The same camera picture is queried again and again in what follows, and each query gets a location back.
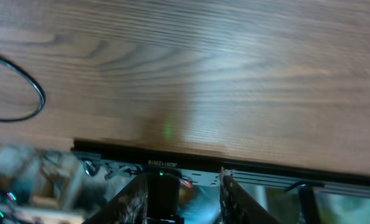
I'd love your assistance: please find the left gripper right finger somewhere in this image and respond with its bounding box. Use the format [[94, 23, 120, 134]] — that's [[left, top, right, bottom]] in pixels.
[[219, 167, 280, 224]]

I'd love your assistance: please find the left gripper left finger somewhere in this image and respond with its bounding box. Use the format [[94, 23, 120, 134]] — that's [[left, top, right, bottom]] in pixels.
[[83, 174, 148, 224]]

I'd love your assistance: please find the black usb cable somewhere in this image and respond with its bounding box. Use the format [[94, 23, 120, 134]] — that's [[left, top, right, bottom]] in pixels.
[[0, 52, 46, 123]]

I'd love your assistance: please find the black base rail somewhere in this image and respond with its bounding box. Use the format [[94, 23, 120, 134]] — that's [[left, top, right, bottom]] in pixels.
[[71, 140, 370, 198]]

